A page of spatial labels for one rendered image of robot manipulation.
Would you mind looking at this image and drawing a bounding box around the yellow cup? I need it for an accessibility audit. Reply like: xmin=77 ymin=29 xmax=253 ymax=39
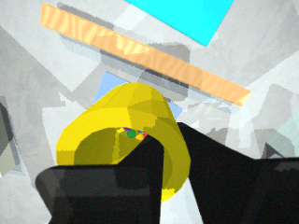
xmin=56 ymin=82 xmax=191 ymax=202

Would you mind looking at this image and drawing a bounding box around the green marble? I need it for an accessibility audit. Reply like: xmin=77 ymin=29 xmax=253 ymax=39
xmin=127 ymin=130 xmax=136 ymax=138

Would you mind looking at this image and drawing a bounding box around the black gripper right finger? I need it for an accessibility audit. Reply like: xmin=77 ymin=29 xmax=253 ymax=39
xmin=178 ymin=122 xmax=299 ymax=224

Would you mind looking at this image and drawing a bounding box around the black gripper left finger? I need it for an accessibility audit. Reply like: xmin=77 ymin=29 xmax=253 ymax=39
xmin=35 ymin=134 xmax=164 ymax=224

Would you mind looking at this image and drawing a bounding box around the orange flat bar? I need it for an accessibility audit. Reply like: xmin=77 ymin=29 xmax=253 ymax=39
xmin=39 ymin=2 xmax=251 ymax=106

